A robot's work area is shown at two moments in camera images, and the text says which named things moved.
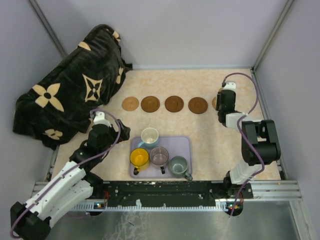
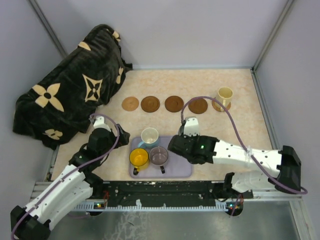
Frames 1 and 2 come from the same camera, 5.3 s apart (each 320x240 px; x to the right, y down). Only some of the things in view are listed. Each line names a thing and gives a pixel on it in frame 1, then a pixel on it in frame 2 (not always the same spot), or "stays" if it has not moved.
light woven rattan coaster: x=130 y=103 stays
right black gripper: x=218 y=101 -> x=195 y=137
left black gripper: x=116 y=133 stays
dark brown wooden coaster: x=150 y=104 stays
